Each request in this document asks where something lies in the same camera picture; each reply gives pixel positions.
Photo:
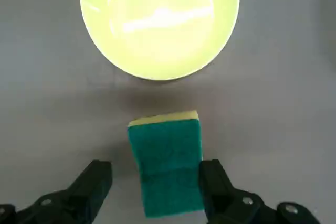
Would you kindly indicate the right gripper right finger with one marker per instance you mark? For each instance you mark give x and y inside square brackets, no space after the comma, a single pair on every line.
[225,200]

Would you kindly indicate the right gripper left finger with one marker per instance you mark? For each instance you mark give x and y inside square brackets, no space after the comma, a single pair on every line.
[78,197]

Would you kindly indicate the green and yellow sponge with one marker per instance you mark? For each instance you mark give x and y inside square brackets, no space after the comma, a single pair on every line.
[168,155]

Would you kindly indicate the small yellow dish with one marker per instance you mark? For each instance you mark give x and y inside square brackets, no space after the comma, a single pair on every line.
[160,24]

